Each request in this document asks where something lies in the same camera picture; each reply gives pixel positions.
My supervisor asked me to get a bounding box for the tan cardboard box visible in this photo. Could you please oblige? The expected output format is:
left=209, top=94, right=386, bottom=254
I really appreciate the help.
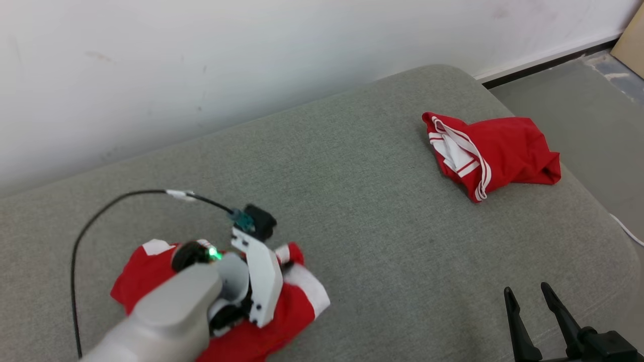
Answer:
left=610, top=3, right=644, bottom=79

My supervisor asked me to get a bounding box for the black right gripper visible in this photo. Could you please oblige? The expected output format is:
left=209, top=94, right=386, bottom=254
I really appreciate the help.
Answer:
left=504, top=282, right=644, bottom=362

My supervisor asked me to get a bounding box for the thin white floor cable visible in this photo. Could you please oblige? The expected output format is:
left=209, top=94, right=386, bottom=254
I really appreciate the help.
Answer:
left=609, top=214, right=644, bottom=247

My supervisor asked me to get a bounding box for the red jersey with white trim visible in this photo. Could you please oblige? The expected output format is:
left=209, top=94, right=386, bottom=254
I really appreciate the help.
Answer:
left=422, top=112, right=562, bottom=203
left=110, top=239, right=331, bottom=362

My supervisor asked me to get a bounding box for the grey fabric sofa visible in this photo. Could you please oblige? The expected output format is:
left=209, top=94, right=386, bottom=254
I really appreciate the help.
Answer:
left=0, top=64, right=644, bottom=362

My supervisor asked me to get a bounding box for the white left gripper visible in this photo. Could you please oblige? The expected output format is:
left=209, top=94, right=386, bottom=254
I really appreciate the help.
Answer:
left=209, top=227, right=283, bottom=336

